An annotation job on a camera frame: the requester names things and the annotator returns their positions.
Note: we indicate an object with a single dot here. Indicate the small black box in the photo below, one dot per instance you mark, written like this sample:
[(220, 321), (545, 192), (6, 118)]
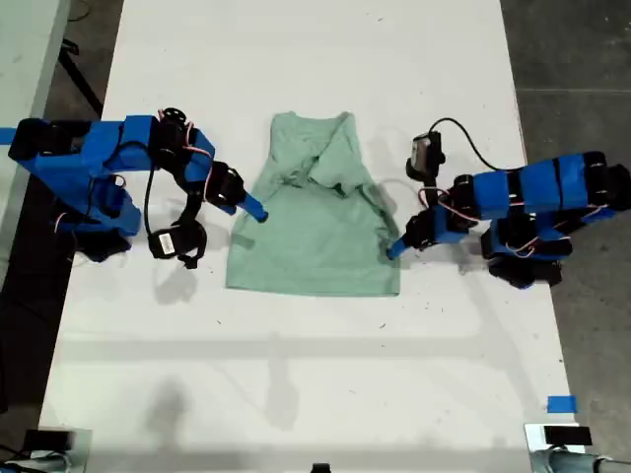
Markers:
[(49, 439), (567, 436)]

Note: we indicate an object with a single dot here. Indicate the pale green T-shirt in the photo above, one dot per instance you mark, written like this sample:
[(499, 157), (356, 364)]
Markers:
[(315, 241)]

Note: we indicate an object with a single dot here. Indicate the grey black camera box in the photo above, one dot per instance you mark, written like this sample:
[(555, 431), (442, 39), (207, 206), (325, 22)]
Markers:
[(424, 155)]

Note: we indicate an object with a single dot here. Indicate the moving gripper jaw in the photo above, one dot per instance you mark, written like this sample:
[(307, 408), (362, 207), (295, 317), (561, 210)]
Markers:
[(400, 250), (231, 207)]

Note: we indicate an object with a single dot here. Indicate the short blue tape strip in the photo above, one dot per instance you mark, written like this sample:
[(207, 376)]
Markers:
[(562, 404)]

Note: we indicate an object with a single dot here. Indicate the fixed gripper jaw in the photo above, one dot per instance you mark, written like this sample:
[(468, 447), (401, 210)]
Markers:
[(397, 245), (254, 208)]

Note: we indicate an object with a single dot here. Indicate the black stand legs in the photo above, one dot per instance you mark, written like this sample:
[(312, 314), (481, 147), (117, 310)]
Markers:
[(79, 74)]

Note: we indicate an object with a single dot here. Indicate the black camera stalk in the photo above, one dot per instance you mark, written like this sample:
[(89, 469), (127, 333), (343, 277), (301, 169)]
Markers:
[(429, 192), (194, 236)]

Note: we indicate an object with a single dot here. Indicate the long blue tape strip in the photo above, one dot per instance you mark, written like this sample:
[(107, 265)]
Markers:
[(7, 135)]

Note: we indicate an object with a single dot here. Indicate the black labelled camera box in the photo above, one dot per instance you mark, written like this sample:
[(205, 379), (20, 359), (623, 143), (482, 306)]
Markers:
[(163, 244)]

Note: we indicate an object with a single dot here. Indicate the pale side table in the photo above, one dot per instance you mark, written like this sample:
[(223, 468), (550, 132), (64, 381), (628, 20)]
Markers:
[(20, 49)]

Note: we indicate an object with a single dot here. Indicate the metal clamp bracket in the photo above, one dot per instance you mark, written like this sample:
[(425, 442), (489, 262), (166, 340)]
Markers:
[(84, 443), (535, 436)]

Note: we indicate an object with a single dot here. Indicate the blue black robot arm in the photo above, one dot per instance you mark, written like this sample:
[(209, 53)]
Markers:
[(542, 187), (98, 153)]

